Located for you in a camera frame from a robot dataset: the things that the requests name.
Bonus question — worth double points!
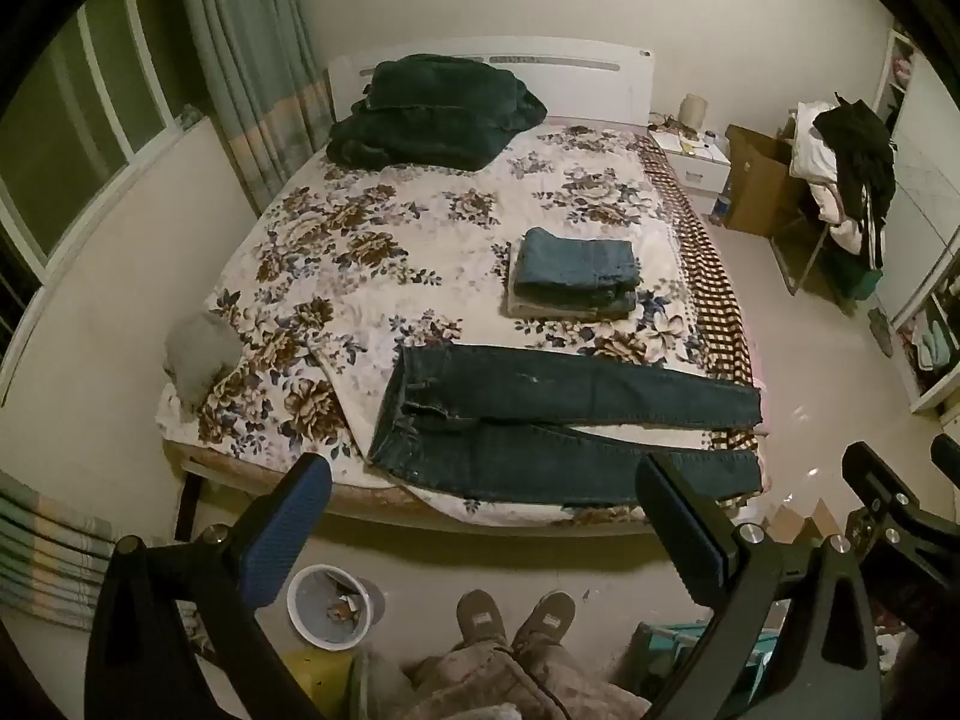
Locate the yellow container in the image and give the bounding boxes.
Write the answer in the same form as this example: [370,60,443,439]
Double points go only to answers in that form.
[283,649,355,720]

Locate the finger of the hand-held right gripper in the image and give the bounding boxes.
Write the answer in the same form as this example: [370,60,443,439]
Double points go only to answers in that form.
[841,441,960,541]
[930,433,960,482]

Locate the person's right slipper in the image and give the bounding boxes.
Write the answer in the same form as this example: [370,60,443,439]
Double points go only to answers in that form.
[514,591,577,650]

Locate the dark green blanket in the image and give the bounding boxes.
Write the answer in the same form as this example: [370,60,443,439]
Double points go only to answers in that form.
[325,54,548,172]

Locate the flat cardboard piece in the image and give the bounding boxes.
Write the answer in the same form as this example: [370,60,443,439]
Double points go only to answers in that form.
[769,499,842,550]

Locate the white shelf unit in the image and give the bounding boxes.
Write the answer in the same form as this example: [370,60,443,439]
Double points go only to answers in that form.
[874,26,960,413]

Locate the white trash bin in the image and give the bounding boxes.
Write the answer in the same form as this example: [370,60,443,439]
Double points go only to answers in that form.
[287,565,387,650]

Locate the dark blue jeans pants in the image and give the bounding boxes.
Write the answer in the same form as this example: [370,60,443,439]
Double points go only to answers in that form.
[367,345,764,507]

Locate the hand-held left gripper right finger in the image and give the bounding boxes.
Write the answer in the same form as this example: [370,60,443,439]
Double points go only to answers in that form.
[634,454,882,720]

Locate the white wooden bed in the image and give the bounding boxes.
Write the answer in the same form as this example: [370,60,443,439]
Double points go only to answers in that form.
[161,37,758,541]

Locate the striped cloth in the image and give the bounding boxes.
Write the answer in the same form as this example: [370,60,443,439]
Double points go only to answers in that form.
[0,469,125,631]

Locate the black garment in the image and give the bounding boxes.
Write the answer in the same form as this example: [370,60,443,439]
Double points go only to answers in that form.
[814,92,899,271]

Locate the person's left slipper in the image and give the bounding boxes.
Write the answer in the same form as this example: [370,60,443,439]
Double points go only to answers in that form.
[456,591,512,647]

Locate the window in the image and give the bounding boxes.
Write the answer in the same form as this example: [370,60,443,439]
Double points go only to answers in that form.
[0,0,215,278]

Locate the person's slipper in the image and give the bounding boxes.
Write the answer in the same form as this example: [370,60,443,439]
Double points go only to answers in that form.
[456,591,512,647]
[514,591,577,650]

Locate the grey cloth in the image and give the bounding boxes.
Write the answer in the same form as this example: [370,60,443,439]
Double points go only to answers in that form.
[163,313,245,413]

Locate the folded blue jeans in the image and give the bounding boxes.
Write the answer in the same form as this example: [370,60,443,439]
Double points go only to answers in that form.
[514,227,644,314]

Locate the teal rack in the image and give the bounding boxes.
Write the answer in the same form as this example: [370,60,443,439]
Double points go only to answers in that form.
[628,619,781,720]

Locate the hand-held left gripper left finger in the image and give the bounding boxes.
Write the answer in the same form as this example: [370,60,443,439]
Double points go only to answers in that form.
[84,454,335,720]

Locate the floral blanket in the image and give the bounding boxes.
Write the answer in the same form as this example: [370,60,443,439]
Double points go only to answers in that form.
[156,120,758,530]

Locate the chair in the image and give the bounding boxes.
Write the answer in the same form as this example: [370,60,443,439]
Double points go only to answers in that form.
[772,202,884,308]

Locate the person's left leg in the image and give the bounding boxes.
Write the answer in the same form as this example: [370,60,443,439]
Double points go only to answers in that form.
[401,643,518,720]

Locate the brown checkered blanket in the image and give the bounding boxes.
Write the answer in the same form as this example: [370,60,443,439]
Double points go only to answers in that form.
[637,131,766,451]

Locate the green curtain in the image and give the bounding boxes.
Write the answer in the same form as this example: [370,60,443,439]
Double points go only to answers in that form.
[174,0,335,215]

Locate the cardboard box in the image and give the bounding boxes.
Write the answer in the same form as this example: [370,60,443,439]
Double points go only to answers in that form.
[724,124,809,237]

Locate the white nightstand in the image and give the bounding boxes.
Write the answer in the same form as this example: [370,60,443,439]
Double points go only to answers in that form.
[649,126,732,217]

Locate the white garment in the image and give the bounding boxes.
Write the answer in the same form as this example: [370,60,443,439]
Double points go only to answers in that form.
[787,101,867,256]

